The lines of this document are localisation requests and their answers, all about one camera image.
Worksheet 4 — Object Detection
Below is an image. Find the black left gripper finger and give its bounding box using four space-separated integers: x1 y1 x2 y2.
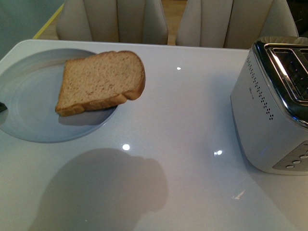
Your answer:
0 103 7 113

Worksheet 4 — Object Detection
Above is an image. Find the blue round plate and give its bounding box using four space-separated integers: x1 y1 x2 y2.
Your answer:
0 49 116 143

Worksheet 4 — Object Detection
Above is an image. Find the brown bread slice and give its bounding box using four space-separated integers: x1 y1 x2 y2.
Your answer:
55 51 145 116

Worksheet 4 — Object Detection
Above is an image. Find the beige chair left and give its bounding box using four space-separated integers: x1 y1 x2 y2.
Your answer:
56 0 168 45

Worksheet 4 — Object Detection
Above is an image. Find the beige chair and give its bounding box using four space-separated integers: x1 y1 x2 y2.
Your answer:
176 0 298 49
56 0 168 45

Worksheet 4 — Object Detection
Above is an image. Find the beige chair right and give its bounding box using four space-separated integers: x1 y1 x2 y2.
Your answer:
176 0 298 49

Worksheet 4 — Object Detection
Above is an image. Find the white chrome two-slot toaster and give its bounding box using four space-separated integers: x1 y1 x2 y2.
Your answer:
231 37 308 175

